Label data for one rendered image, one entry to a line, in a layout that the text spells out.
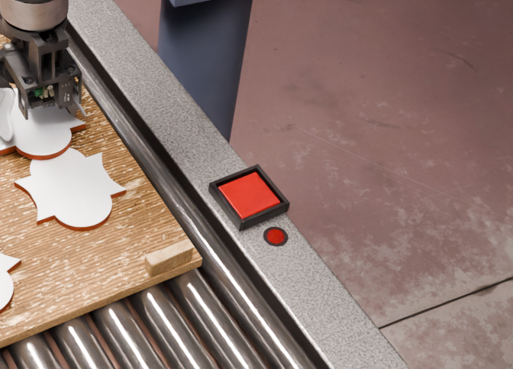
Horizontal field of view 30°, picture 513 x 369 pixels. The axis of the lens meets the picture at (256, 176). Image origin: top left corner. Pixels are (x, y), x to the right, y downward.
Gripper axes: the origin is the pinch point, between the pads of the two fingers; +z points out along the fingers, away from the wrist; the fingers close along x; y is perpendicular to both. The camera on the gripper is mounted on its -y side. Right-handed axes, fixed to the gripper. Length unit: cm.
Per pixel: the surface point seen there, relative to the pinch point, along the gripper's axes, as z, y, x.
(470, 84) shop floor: 98, -47, 157
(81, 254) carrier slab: 0.4, 21.4, -2.9
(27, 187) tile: 0.0, 10.0, -4.7
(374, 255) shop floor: 96, -7, 91
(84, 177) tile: -0.1, 11.4, 2.1
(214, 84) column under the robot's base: 37, -27, 48
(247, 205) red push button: 1.2, 23.0, 19.2
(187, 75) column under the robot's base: 35, -29, 43
